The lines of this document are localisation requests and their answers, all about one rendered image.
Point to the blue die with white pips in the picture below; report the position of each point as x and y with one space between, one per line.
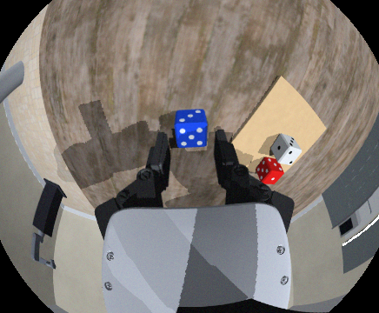
191 128

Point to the beige flat mat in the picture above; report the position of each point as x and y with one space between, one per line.
282 110

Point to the red die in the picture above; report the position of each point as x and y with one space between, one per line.
269 170

